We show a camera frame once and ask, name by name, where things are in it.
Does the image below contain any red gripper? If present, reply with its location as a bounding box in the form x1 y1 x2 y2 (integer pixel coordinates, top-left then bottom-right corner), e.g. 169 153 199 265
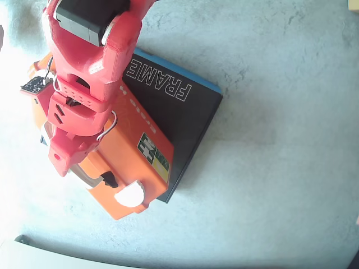
46 79 111 178

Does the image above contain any orange first aid box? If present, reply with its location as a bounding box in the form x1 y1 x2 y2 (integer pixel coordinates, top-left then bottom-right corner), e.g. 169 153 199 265
30 52 175 221

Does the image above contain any white round box latch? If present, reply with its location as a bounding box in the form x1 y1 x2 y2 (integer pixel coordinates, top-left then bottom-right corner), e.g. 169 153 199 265
114 180 146 208

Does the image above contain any black FRAME box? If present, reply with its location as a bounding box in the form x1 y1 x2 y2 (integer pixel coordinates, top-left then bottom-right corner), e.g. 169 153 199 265
121 47 224 205

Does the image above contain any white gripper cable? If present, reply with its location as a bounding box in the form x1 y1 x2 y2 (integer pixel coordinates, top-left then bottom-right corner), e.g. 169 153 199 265
96 109 119 141

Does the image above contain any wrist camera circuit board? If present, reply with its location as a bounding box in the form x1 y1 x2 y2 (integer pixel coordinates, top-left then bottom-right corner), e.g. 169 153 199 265
19 76 53 95

